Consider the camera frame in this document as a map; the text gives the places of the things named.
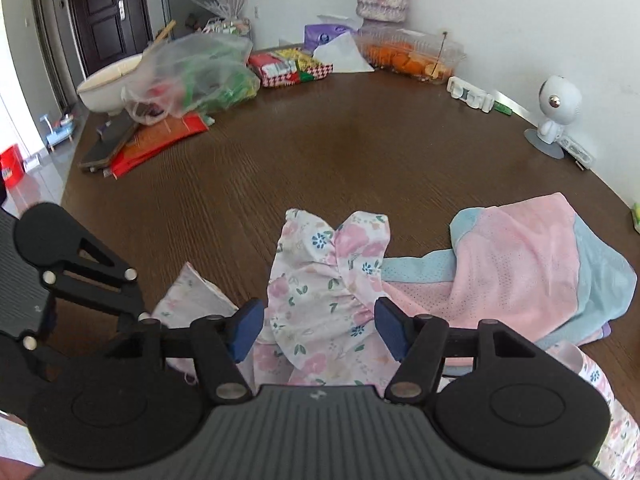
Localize pink floral child's garment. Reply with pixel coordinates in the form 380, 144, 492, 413
150, 207, 640, 480

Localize red paper bag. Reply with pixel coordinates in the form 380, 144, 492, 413
110, 114, 208, 179

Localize red bucket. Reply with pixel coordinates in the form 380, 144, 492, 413
1, 144, 25, 188

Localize clear plastic bag with items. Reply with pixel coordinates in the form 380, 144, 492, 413
120, 32, 260, 126

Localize clear box of oranges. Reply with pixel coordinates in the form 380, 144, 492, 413
354, 27, 465, 84

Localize pink and blue mesh garment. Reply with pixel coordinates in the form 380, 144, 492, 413
382, 193, 637, 349

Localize dark brown door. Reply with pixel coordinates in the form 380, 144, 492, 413
68, 0, 151, 76

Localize white robot-shaped camera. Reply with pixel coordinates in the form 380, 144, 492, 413
524, 75, 582, 159

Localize green tissue pack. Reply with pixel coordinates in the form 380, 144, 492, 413
630, 203, 640, 234

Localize white power strip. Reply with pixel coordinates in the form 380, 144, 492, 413
558, 136, 594, 170

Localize purple tissue pack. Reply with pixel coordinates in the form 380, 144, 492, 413
304, 23, 352, 52

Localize red checkered snack tray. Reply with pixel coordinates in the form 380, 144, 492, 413
248, 48, 334, 88

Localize white bowl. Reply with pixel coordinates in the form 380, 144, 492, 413
76, 54, 143, 116

